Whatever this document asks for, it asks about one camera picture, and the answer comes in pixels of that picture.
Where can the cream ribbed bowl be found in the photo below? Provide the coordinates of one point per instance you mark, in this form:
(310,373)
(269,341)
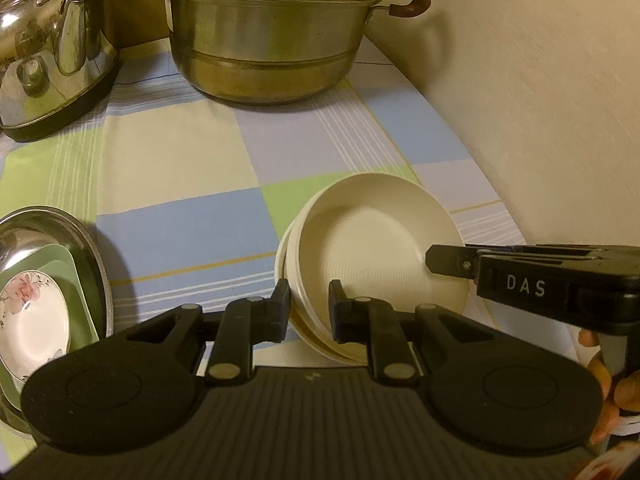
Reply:
(371,232)

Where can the small floral white saucer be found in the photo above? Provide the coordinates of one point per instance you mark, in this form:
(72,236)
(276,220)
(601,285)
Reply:
(35,324)

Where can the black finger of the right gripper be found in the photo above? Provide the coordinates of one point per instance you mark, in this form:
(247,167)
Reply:
(465,261)

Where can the large steel plate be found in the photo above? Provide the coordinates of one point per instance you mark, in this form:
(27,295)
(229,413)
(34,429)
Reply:
(51,240)

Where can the stacked steel steamer pot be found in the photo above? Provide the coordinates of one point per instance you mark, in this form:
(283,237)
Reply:
(271,51)

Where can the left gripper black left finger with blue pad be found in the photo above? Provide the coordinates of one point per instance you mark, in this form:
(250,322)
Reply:
(244,323)

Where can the person's right hand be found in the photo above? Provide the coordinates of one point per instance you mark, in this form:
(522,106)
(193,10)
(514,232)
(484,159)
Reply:
(619,395)

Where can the stainless steel kettle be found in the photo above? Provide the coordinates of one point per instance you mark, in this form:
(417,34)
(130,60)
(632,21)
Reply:
(58,60)

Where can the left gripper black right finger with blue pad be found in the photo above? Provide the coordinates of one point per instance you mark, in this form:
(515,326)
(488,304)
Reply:
(374,323)

